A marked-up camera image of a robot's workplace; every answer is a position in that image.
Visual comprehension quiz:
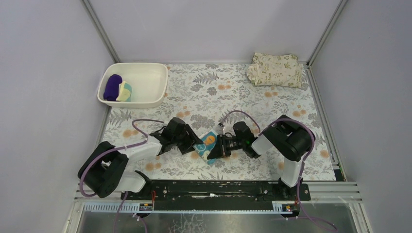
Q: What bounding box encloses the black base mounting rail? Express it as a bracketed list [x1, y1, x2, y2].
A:
[121, 180, 311, 211]

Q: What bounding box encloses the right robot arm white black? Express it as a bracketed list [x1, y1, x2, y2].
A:
[206, 115, 315, 188]

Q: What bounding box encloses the yellow teal patterned towel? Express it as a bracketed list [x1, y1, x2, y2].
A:
[116, 81, 132, 102]

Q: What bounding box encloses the white rectangular basin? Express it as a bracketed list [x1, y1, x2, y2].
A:
[97, 63, 168, 108]

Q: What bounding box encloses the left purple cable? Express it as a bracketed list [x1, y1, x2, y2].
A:
[79, 119, 168, 233]

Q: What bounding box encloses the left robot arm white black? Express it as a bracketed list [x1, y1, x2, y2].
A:
[78, 117, 203, 198]

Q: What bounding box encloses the white bear patterned towel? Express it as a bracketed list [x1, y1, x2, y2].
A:
[193, 129, 218, 165]

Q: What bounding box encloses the white cable duct strip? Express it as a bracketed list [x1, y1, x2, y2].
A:
[84, 202, 154, 213]

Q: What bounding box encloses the purple towel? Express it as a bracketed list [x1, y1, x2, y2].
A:
[103, 74, 123, 101]

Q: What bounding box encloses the floral patterned table mat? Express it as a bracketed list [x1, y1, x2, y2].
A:
[103, 64, 336, 181]

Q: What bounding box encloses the cream patterned folded towel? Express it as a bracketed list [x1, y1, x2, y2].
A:
[246, 52, 303, 88]

